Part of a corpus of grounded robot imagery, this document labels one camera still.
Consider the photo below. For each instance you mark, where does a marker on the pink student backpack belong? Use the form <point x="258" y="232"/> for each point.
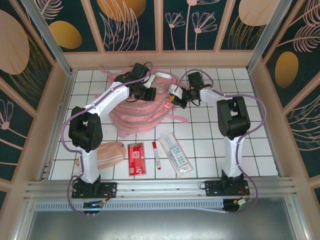
<point x="140" y="117"/>

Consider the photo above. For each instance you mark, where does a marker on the clear ruler packet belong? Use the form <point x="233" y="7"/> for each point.
<point x="176" y="155"/>

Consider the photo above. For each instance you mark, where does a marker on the red and white marker pen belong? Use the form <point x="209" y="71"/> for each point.
<point x="156" y="155"/>

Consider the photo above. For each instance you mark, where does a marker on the red packet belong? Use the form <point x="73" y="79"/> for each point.
<point x="137" y="160"/>

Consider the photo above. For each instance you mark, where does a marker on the peach fabric pencil case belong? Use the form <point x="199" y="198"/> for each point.
<point x="112" y="153"/>

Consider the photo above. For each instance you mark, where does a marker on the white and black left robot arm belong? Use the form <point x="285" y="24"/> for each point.
<point x="85" y="130"/>

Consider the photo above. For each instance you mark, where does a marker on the small green circuit board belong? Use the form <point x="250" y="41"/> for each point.
<point x="93" y="205"/>
<point x="241" y="202"/>

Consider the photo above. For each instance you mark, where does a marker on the grey metal sheet panel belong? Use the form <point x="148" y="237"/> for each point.
<point x="160" y="225"/>

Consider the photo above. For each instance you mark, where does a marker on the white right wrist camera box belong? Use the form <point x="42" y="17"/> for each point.
<point x="176" y="90"/>

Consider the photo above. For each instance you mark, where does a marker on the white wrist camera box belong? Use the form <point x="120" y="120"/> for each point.
<point x="151" y="81"/>
<point x="176" y="90"/>

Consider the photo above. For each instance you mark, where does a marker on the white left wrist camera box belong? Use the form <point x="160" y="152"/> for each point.
<point x="151" y="81"/>

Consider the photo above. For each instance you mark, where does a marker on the aluminium side rail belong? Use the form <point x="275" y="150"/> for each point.
<point x="58" y="125"/>

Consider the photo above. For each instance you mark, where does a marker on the aluminium mounting rail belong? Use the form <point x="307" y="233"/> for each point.
<point x="175" y="190"/>

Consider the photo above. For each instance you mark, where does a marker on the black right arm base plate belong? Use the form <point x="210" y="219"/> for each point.
<point x="212" y="188"/>

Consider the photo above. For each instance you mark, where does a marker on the aluminium frame post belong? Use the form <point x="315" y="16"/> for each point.
<point x="52" y="42"/>
<point x="266" y="37"/>

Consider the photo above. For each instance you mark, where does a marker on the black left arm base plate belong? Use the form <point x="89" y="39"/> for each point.
<point x="110" y="190"/>

